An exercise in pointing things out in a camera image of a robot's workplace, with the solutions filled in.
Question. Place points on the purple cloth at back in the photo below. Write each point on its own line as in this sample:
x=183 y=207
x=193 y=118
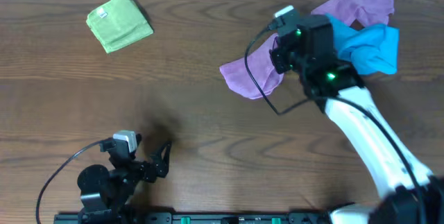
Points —
x=366 y=12

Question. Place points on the folded green cloth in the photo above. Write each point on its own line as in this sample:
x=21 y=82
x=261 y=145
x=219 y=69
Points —
x=117 y=24

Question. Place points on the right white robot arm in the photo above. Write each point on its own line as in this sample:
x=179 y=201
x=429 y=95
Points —
x=409 y=191

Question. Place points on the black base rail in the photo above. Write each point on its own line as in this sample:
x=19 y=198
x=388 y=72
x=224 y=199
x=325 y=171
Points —
x=169 y=218

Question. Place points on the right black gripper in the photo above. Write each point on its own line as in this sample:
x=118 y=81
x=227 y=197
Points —
x=277 y=54

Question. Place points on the crumpled blue cloth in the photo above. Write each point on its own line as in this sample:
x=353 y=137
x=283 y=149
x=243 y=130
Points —
x=370 y=50

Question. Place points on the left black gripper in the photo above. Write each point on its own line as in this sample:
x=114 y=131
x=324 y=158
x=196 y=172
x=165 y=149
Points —
x=149 y=168

